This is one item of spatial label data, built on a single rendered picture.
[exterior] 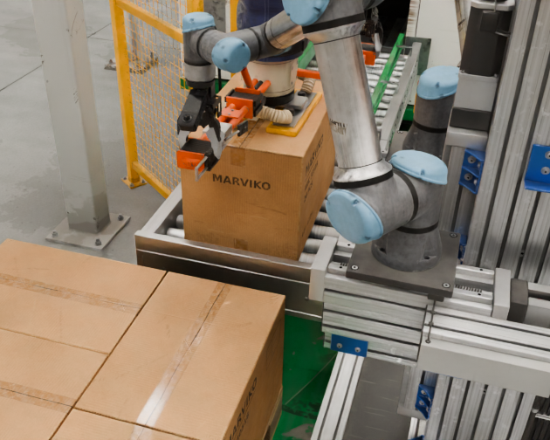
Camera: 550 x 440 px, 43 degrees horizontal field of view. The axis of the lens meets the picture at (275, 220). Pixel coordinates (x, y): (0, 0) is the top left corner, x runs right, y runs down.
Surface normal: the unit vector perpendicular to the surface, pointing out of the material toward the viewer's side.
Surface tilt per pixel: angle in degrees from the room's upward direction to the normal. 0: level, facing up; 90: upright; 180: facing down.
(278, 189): 90
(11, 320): 0
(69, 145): 90
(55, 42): 90
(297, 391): 0
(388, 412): 0
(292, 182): 90
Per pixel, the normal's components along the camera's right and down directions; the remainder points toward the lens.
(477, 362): -0.29, 0.52
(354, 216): -0.73, 0.45
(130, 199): 0.03, -0.84
